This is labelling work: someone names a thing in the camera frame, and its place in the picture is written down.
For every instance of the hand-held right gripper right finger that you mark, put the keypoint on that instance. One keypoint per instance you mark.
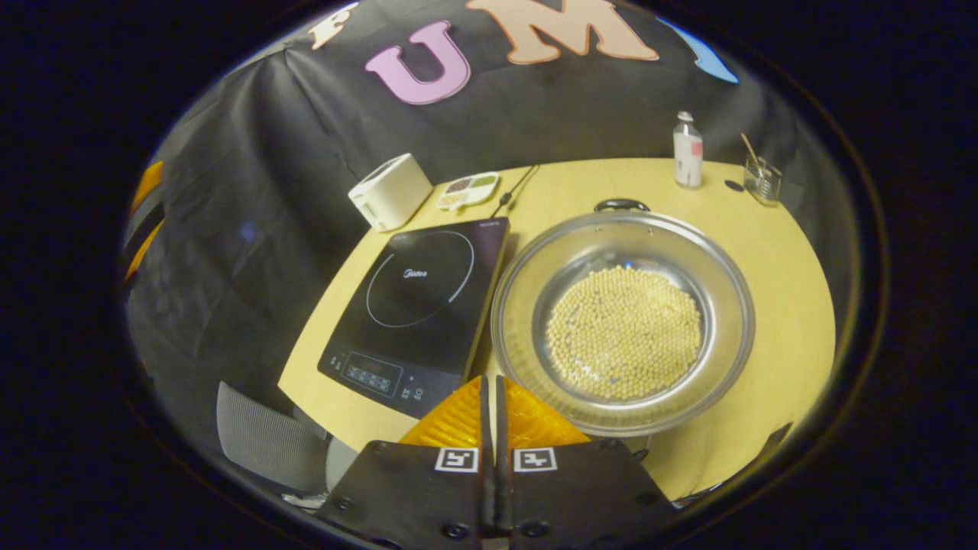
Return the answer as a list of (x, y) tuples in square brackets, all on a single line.
[(581, 489)]

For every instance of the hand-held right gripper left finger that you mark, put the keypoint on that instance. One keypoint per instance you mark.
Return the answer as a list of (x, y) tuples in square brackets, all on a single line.
[(405, 489)]

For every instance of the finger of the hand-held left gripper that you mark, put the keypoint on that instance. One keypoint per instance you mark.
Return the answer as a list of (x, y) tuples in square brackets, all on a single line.
[(145, 248), (149, 183)]

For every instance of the black induction cooktop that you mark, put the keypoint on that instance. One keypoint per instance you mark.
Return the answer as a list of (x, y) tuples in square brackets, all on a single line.
[(428, 305)]

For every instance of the stainless steel pot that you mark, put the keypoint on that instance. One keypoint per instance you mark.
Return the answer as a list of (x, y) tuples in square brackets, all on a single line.
[(527, 305)]

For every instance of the pile of soybeans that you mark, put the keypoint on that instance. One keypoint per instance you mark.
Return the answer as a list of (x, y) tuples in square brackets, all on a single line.
[(623, 332)]

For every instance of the white toaster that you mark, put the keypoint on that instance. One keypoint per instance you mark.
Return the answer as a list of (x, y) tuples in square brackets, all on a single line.
[(390, 191)]

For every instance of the white divided bean dish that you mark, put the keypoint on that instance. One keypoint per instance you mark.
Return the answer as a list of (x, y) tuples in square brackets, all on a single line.
[(467, 191)]

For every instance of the small black round cap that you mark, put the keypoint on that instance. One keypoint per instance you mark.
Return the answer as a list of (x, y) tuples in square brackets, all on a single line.
[(733, 186)]

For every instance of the clear ribbed holder cup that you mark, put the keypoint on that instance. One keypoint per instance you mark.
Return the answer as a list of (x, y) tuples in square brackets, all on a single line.
[(762, 185)]

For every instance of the wooden stick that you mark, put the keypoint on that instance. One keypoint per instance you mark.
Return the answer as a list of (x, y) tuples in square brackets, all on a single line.
[(749, 150)]

